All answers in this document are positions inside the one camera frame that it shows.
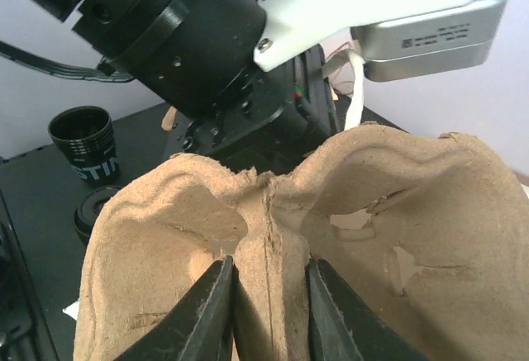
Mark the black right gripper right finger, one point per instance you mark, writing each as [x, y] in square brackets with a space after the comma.
[341, 325]

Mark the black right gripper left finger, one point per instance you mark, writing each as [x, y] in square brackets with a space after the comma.
[199, 327]

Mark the pulp cup carrier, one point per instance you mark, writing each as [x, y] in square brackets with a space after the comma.
[431, 233]

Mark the orange paper bag white handles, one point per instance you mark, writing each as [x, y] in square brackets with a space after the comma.
[347, 54]

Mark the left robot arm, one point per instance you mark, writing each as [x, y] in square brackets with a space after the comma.
[198, 55]

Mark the stack of black cup lids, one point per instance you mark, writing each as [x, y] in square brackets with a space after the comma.
[88, 210]

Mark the black printed cup left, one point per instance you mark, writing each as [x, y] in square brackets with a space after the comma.
[85, 137]

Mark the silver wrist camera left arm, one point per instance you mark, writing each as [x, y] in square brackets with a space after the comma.
[398, 38]

